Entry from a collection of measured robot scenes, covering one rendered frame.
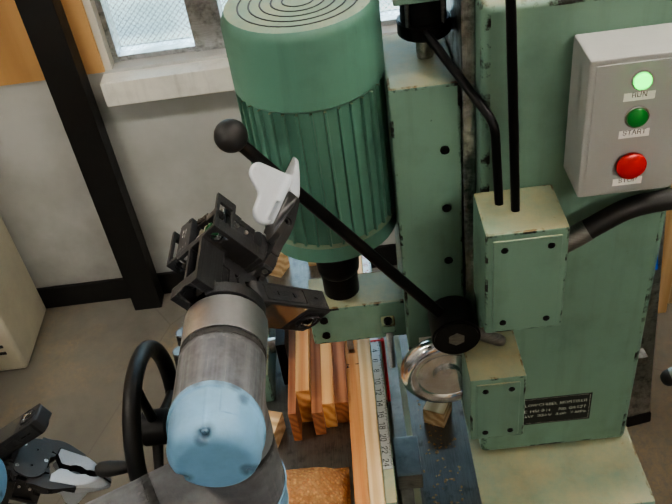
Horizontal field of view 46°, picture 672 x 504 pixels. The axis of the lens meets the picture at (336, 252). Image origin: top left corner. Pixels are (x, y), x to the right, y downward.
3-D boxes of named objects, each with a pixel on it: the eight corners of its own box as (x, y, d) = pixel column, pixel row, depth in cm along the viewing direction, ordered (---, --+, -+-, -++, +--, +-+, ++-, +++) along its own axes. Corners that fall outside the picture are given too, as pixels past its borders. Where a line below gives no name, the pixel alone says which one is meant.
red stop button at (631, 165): (613, 176, 82) (616, 152, 80) (642, 173, 82) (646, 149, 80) (616, 182, 81) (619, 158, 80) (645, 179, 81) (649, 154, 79)
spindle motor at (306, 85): (268, 191, 114) (223, -22, 94) (391, 177, 113) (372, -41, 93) (264, 273, 100) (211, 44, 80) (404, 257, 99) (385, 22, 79)
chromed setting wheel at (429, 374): (402, 395, 113) (396, 334, 105) (489, 385, 112) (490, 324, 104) (404, 412, 111) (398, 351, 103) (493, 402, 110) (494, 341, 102)
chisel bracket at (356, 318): (314, 318, 123) (307, 278, 117) (405, 308, 122) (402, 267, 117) (315, 354, 117) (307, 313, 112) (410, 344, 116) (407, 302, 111)
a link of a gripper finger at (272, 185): (278, 126, 80) (238, 201, 77) (319, 161, 83) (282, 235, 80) (261, 132, 83) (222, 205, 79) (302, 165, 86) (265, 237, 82)
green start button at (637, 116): (622, 128, 79) (625, 107, 77) (647, 125, 78) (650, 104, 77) (624, 131, 78) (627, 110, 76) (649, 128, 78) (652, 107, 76)
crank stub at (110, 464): (99, 472, 124) (96, 458, 123) (136, 468, 123) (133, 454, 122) (95, 481, 121) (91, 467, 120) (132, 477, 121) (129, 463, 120)
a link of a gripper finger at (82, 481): (103, 501, 126) (45, 487, 124) (112, 478, 123) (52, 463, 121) (99, 518, 123) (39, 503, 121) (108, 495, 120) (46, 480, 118)
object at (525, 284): (473, 288, 100) (472, 192, 90) (545, 280, 100) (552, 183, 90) (485, 337, 94) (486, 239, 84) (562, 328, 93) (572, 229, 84)
